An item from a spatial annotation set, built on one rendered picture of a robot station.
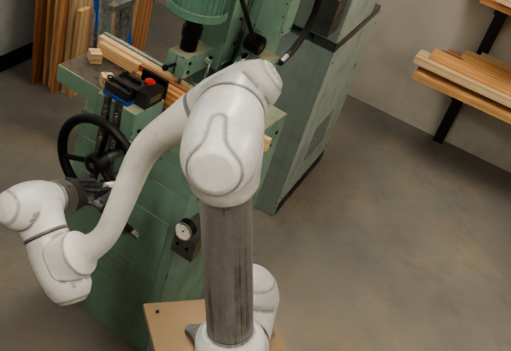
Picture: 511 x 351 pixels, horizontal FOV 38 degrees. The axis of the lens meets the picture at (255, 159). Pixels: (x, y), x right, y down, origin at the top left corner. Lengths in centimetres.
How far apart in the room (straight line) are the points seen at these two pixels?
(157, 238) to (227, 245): 97
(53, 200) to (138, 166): 26
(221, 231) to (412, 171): 285
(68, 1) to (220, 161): 254
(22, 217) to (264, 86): 61
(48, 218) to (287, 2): 96
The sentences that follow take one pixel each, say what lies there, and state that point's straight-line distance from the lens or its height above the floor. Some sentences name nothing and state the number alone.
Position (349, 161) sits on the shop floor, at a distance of 398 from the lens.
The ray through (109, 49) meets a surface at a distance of 238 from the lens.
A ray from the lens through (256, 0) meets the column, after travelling 224.
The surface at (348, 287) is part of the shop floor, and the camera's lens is 321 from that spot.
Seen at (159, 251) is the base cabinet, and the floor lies 47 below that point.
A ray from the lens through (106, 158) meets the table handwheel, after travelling 208.
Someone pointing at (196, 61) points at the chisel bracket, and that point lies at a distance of 220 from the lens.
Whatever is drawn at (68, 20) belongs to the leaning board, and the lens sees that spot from 369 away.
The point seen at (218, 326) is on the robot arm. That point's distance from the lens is 154.
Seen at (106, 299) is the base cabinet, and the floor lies 12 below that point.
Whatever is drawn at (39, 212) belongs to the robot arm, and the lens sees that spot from 166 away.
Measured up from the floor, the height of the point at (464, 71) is 63.
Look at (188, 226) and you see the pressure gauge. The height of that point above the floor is 69.
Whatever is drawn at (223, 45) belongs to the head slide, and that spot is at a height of 109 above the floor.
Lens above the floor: 207
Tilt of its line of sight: 34 degrees down
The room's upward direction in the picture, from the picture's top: 19 degrees clockwise
